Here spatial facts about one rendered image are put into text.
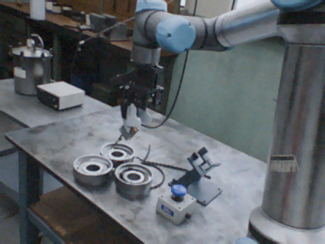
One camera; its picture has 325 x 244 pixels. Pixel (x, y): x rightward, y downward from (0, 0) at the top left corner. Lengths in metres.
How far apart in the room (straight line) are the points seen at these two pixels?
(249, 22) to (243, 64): 1.75
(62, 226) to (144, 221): 0.42
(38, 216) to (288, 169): 0.94
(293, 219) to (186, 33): 0.43
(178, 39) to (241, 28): 0.13
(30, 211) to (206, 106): 1.74
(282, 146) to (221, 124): 2.16
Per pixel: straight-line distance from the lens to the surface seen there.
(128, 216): 0.82
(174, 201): 0.82
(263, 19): 0.67
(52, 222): 1.18
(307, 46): 0.43
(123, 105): 0.87
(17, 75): 1.82
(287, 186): 0.46
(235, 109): 2.51
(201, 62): 2.61
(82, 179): 0.90
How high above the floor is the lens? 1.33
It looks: 23 degrees down
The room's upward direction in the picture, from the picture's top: 10 degrees clockwise
